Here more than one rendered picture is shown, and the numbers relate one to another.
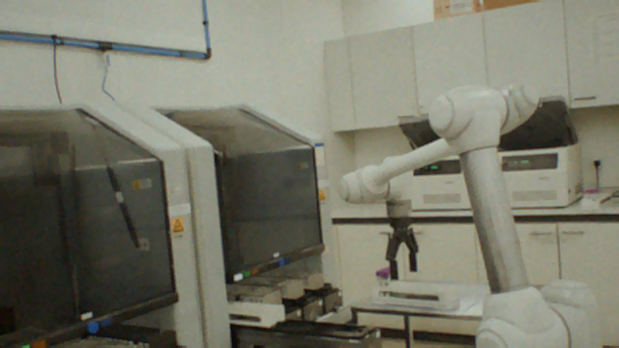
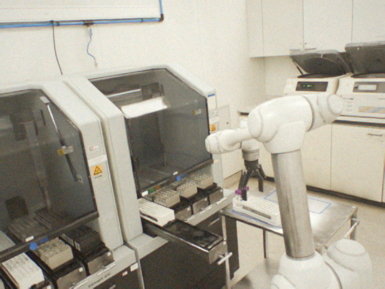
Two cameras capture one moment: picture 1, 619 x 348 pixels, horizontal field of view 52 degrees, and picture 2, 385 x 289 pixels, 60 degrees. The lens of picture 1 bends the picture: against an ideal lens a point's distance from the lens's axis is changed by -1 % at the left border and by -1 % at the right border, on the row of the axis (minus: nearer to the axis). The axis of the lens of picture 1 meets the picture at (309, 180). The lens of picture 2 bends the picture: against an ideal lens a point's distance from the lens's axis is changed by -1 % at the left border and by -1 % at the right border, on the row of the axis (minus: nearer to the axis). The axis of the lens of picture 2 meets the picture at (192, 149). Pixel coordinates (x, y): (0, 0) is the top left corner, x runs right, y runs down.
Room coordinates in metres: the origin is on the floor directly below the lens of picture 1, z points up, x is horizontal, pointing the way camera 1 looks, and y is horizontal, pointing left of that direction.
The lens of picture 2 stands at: (0.59, -0.40, 1.73)
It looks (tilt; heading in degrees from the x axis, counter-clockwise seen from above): 17 degrees down; 13
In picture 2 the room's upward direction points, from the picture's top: 6 degrees counter-clockwise
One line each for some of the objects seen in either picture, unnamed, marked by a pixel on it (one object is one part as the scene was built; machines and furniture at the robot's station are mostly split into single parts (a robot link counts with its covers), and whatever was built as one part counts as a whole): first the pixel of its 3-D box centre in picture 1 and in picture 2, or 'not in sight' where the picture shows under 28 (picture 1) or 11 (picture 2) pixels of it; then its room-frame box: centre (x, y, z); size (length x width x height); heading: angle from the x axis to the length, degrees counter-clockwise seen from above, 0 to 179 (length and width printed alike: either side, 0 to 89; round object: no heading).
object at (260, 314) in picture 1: (242, 314); (151, 212); (2.23, 0.27, 0.83); 0.30 x 0.10 x 0.06; 57
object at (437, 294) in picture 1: (414, 294); (258, 208); (2.25, -0.34, 0.85); 0.30 x 0.10 x 0.06; 52
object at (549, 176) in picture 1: (529, 152); (375, 77); (4.22, -1.45, 1.24); 0.62 x 0.56 x 0.69; 148
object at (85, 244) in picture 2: (161, 345); (89, 242); (1.89, 0.48, 0.85); 0.12 x 0.02 x 0.06; 147
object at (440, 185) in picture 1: (445, 160); (318, 79); (4.53, -0.96, 1.22); 0.62 x 0.56 x 0.64; 145
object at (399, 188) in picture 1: (394, 178); (247, 133); (2.27, -0.30, 1.26); 0.13 x 0.11 x 0.16; 122
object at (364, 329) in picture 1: (285, 333); (173, 229); (2.14, 0.12, 0.78); 0.73 x 0.14 x 0.09; 57
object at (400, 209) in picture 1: (398, 208); (250, 153); (2.27, -0.31, 1.16); 0.09 x 0.09 x 0.06
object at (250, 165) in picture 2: (400, 228); (251, 167); (2.27, -0.31, 1.08); 0.08 x 0.07 x 0.09; 142
